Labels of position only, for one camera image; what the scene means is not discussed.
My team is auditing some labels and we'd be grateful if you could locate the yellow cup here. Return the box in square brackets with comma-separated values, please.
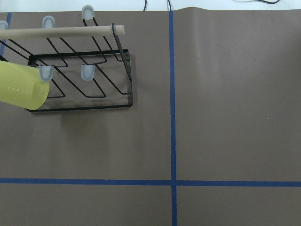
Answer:
[0, 61, 50, 110]

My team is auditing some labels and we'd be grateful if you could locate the black wire cup rack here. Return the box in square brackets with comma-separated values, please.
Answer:
[0, 5, 133, 112]

